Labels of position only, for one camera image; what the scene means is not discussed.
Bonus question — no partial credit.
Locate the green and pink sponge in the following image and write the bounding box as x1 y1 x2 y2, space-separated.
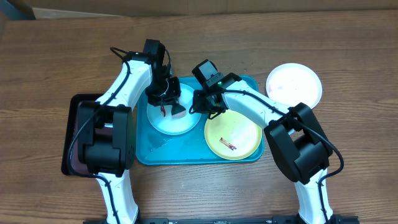
171 103 187 118

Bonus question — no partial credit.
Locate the light blue plate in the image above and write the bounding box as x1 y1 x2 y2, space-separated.
146 83 201 135

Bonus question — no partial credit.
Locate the white plate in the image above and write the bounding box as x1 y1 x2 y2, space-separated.
265 63 323 109

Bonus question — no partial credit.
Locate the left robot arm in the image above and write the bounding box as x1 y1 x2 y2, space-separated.
67 39 186 223

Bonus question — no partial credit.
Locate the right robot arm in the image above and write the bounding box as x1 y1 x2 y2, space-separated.
189 60 335 223

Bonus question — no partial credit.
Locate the teal plastic serving tray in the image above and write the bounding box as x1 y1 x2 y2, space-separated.
135 75 265 166

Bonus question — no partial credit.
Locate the black tray with red liquid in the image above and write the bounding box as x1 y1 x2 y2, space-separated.
61 93 102 175

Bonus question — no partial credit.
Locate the yellow green-rimmed plate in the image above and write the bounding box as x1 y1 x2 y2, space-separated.
204 110 262 161

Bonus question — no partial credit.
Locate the cardboard sheet at back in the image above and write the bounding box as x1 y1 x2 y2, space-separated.
15 0 397 17

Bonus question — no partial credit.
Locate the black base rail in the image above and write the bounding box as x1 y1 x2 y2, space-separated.
83 215 360 224

